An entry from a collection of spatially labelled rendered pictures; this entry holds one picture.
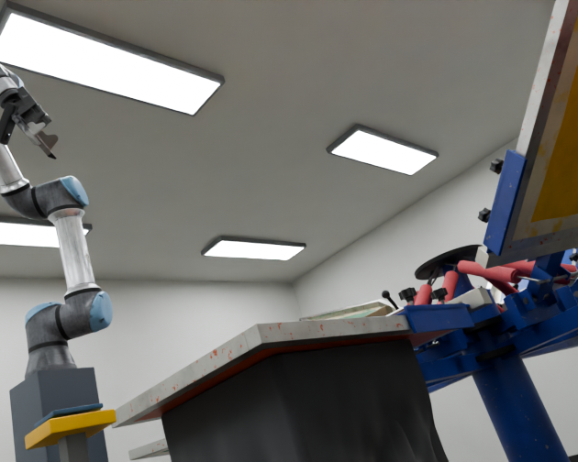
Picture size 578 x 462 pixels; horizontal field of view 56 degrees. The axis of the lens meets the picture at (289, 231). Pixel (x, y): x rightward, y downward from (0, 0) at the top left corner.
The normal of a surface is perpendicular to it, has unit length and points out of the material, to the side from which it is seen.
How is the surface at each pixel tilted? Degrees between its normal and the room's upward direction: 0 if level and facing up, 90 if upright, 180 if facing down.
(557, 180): 148
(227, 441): 90
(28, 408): 90
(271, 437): 92
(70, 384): 90
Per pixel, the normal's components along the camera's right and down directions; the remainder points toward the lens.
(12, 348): 0.65, -0.48
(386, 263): -0.71, -0.07
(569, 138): 0.36, 0.50
